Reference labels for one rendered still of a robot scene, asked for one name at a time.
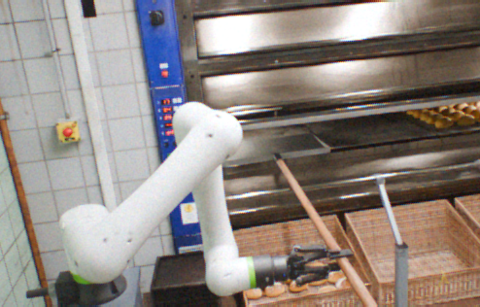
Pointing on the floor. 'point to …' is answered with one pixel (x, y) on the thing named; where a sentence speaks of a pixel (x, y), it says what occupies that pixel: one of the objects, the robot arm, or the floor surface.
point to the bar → (395, 223)
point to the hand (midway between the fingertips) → (340, 259)
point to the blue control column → (163, 42)
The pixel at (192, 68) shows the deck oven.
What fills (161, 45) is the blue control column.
